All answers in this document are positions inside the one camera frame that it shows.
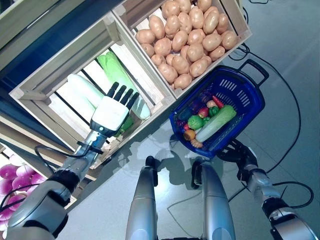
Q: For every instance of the red toy chili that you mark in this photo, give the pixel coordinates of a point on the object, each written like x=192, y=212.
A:
x=217, y=101

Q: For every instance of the silver right robot leg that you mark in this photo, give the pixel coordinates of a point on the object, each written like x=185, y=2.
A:
x=215, y=200

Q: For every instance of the purple toy eggplant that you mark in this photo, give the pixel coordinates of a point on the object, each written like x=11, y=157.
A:
x=205, y=96

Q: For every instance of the green toy bell pepper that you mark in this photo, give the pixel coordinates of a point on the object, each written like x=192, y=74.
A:
x=213, y=111

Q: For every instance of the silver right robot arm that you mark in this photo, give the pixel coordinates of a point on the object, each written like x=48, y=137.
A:
x=257, y=185

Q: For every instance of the yellow toy corn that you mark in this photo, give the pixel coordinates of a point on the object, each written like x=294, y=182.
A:
x=196, y=144

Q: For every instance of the blue plastic shopping basket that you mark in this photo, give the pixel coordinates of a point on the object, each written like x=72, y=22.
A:
x=250, y=100

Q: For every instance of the wooden onion crate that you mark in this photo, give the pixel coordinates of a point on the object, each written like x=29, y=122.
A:
x=74, y=201

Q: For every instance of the green round toy vegetable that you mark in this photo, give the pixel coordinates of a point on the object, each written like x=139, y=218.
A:
x=195, y=122

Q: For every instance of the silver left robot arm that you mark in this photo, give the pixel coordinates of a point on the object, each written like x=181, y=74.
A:
x=72, y=167

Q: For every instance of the wooden slatted cabbage crate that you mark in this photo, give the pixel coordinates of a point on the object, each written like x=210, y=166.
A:
x=65, y=60

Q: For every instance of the red toy bell pepper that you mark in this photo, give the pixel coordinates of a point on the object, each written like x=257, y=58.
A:
x=203, y=112

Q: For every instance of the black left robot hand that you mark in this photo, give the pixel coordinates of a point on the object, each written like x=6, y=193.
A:
x=110, y=112

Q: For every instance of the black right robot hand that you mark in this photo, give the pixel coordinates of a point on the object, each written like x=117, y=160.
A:
x=240, y=152

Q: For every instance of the orange toy fruit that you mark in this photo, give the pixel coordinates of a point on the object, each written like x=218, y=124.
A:
x=189, y=135

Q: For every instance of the brown toy potato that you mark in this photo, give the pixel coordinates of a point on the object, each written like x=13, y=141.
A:
x=182, y=81
x=198, y=67
x=229, y=39
x=217, y=53
x=167, y=72

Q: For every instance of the wooden potato crate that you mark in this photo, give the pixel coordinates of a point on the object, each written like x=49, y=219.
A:
x=240, y=20

